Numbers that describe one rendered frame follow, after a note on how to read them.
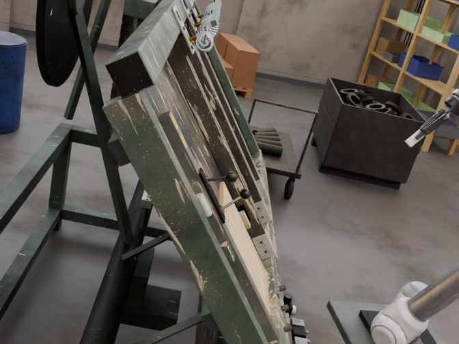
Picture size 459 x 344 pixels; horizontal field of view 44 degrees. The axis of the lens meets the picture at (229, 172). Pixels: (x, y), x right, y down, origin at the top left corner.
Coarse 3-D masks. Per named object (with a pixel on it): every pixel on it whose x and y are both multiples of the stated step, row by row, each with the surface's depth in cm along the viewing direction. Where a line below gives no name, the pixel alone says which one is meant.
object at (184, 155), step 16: (176, 128) 179; (176, 144) 181; (192, 160) 184; (192, 176) 185; (224, 224) 195; (240, 256) 202; (240, 272) 200; (256, 288) 208; (256, 304) 206; (272, 320) 214; (272, 336) 212
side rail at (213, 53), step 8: (216, 48) 362; (216, 56) 357; (216, 64) 359; (224, 72) 361; (224, 80) 363; (224, 88) 366; (232, 88) 368; (232, 96) 368; (232, 104) 370; (240, 112) 372; (240, 120) 374; (248, 128) 376; (248, 136) 379; (248, 144) 381; (256, 144) 383; (256, 152) 383
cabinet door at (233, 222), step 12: (228, 192) 236; (228, 216) 218; (228, 228) 210; (240, 228) 235; (240, 240) 226; (240, 252) 217; (252, 252) 241; (252, 264) 231; (252, 276) 221; (264, 276) 245; (264, 288) 235; (264, 300) 226
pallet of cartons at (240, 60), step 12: (228, 36) 871; (228, 48) 839; (240, 48) 808; (252, 48) 827; (228, 60) 835; (240, 60) 806; (252, 60) 811; (228, 72) 807; (240, 72) 814; (252, 72) 819; (240, 84) 822; (252, 84) 827
